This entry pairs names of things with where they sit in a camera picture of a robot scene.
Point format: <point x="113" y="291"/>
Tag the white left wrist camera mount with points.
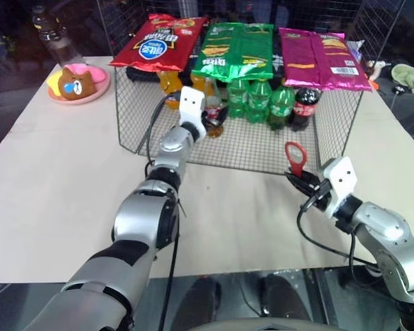
<point x="191" y="103"/>

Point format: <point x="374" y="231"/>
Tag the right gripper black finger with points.
<point x="311" y="179"/>
<point x="299" y="184"/>

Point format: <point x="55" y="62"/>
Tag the magenta chip bag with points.
<point x="317" y="58"/>

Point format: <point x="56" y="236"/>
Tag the black cola bottle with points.
<point x="305" y="110"/>

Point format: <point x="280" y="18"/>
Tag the brown bear plush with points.
<point x="77" y="86"/>

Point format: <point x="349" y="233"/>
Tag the black bag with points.
<point x="141" y="74"/>

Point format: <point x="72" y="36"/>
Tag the pink plate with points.
<point x="101" y="88"/>

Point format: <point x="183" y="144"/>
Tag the green chip bag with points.
<point x="234" y="51"/>

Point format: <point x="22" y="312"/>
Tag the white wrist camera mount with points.
<point x="341" y="179"/>
<point x="191" y="103"/>

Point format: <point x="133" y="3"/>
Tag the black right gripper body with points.
<point x="319" y="196"/>

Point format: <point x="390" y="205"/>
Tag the green soda bottle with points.
<point x="258" y="101"/>
<point x="238" y="98"/>
<point x="281" y="107"/>

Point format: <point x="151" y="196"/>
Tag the red chip bag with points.
<point x="158" y="45"/>

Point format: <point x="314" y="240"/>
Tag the green plush toy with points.
<point x="407" y="77"/>

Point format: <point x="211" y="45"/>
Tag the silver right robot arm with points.
<point x="383" y="220"/>

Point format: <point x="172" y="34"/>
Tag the clear plastic water bottle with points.
<point x="55" y="38"/>

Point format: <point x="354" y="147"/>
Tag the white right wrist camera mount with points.
<point x="341" y="179"/>

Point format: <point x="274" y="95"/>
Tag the orange soda bottle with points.
<point x="169" y="86"/>
<point x="201" y="84"/>

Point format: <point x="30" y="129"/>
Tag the glass bottle with red label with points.
<point x="215" y="132"/>

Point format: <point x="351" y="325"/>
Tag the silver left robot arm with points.
<point x="138" y="213"/>

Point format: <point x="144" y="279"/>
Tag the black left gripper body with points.
<point x="205" y="116"/>

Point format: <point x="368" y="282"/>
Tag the white blue snack packet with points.
<point x="355" y="48"/>

